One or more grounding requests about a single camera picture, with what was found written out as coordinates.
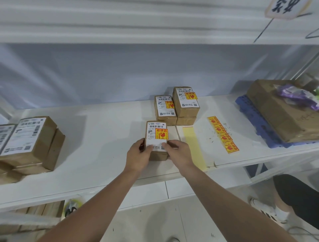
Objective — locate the stack of labelled brown parcels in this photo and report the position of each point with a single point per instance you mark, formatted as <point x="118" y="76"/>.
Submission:
<point x="27" y="139"/>

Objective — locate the yellow red sticker strip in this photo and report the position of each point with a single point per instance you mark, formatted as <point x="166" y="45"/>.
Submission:
<point x="194" y="147"/>
<point x="223" y="134"/>

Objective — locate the person's right white shoe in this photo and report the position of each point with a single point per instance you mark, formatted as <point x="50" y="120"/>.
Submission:
<point x="174" y="239"/>

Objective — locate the yellow white plastic packet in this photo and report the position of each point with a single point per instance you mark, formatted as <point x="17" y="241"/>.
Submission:
<point x="72" y="208"/>

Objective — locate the row of flat brown cartons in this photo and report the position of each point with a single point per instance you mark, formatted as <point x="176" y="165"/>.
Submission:
<point x="47" y="208"/>

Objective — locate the person's right forearm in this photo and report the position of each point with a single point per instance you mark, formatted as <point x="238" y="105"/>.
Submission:
<point x="229" y="212"/>

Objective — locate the white metal shelf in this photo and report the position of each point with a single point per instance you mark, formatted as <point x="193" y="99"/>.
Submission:
<point x="99" y="139"/>

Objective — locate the person's left hand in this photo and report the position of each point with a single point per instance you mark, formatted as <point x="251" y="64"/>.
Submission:
<point x="138" y="157"/>

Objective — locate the person's right hand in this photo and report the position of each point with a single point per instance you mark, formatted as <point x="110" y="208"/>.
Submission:
<point x="180" y="157"/>

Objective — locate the blue plastic pallet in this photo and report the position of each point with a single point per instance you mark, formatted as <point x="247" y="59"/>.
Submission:
<point x="254" y="117"/>

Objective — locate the small brown cardboard box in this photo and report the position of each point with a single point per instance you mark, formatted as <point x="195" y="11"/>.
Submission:
<point x="167" y="121"/>
<point x="187" y="112"/>
<point x="185" y="121"/>
<point x="154" y="127"/>

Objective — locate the person's left forearm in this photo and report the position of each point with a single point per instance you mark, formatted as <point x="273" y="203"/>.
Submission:
<point x="94" y="212"/>

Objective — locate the green plastic packet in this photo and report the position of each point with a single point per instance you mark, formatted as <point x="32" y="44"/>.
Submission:
<point x="317" y="93"/>

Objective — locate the large brown carton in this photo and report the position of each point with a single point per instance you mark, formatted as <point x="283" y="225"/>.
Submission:
<point x="279" y="112"/>

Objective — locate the yellow red square sticker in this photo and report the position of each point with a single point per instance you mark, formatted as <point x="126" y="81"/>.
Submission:
<point x="161" y="134"/>
<point x="170" y="104"/>
<point x="191" y="96"/>

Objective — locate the blue plastic crate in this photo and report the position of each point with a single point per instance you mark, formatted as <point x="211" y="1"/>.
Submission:
<point x="253" y="170"/>

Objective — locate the purple plastic packet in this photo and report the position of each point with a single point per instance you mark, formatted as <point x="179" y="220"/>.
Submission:
<point x="296" y="96"/>

